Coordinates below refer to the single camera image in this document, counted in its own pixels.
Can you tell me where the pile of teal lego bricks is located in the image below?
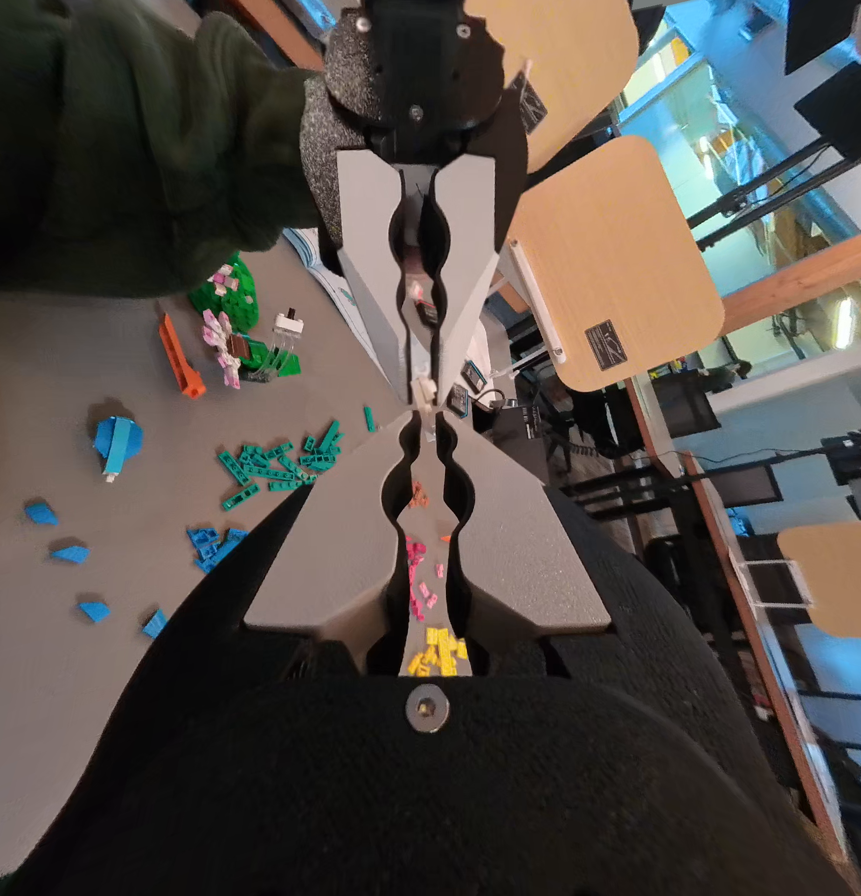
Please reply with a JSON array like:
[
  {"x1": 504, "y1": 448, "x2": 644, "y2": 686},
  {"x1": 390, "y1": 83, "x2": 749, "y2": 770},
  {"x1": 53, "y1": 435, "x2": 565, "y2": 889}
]
[{"x1": 217, "y1": 419, "x2": 345, "y2": 512}]

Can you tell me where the instruction booklet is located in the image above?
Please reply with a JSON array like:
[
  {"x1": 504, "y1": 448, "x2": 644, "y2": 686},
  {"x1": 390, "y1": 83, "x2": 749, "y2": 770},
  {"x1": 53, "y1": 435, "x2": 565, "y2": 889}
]
[{"x1": 291, "y1": 227, "x2": 382, "y2": 365}]

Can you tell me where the black equipment case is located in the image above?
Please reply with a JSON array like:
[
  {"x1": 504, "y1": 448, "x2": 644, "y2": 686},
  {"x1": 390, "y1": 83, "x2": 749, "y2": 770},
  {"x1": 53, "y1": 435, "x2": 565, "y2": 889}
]
[{"x1": 500, "y1": 402, "x2": 551, "y2": 484}]

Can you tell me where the blue lego wing assembly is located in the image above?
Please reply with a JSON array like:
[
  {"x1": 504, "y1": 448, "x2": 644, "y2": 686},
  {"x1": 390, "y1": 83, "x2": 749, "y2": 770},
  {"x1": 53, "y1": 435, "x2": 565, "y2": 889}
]
[{"x1": 93, "y1": 416, "x2": 145, "y2": 484}]

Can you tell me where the black monitor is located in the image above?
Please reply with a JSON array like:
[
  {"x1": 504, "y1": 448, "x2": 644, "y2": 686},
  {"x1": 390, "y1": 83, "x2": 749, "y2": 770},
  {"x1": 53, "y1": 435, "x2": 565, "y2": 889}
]
[{"x1": 651, "y1": 371, "x2": 722, "y2": 435}]

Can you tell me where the pile of yellow lego bricks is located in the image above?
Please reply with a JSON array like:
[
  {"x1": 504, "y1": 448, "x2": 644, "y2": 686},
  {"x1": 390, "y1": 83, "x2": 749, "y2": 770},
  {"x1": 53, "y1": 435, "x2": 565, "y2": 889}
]
[{"x1": 407, "y1": 626, "x2": 468, "y2": 678}]

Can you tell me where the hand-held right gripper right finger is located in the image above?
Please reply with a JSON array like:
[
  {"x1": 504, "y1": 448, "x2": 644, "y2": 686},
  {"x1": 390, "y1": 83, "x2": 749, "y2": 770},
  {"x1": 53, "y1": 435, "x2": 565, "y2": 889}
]
[{"x1": 434, "y1": 413, "x2": 613, "y2": 659}]

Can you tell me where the green lego flower model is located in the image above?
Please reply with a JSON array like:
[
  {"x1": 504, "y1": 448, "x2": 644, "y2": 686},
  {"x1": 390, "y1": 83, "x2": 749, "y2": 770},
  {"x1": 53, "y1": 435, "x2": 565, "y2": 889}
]
[{"x1": 187, "y1": 255, "x2": 306, "y2": 390}]

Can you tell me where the pile of pink lego bricks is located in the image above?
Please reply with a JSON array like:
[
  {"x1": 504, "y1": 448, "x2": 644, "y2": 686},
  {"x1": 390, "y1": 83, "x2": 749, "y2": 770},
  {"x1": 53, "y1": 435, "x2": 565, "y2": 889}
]
[{"x1": 404, "y1": 535, "x2": 446, "y2": 621}]

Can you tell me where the orange brick separator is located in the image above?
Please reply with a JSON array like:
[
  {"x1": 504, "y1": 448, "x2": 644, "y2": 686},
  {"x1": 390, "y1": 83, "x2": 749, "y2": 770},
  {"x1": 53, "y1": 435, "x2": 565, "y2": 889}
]
[{"x1": 158, "y1": 313, "x2": 206, "y2": 399}]

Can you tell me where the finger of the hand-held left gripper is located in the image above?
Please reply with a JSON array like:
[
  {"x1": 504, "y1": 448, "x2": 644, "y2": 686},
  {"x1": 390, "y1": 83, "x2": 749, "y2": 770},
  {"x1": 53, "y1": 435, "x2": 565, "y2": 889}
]
[
  {"x1": 427, "y1": 154, "x2": 501, "y2": 407},
  {"x1": 334, "y1": 149, "x2": 414, "y2": 407}
]

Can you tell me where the person's left forearm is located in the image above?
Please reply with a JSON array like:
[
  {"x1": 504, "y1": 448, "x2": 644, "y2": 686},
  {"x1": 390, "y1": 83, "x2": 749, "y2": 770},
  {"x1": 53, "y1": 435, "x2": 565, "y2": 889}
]
[{"x1": 0, "y1": 0, "x2": 326, "y2": 298}]

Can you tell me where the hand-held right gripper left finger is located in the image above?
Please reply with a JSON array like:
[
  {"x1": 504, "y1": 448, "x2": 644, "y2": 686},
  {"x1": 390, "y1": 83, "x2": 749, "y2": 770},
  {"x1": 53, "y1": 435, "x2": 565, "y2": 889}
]
[{"x1": 242, "y1": 409, "x2": 414, "y2": 669}]

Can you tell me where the pile of blue lego bricks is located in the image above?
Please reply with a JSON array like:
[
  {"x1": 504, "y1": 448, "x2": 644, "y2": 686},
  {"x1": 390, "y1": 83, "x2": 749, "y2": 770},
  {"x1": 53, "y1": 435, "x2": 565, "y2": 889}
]
[{"x1": 186, "y1": 526, "x2": 251, "y2": 575}]

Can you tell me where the black studio light stand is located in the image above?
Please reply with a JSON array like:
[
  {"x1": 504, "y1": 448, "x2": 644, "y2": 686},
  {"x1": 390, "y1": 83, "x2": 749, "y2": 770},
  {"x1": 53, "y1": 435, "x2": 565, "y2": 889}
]
[{"x1": 686, "y1": 59, "x2": 861, "y2": 246}]

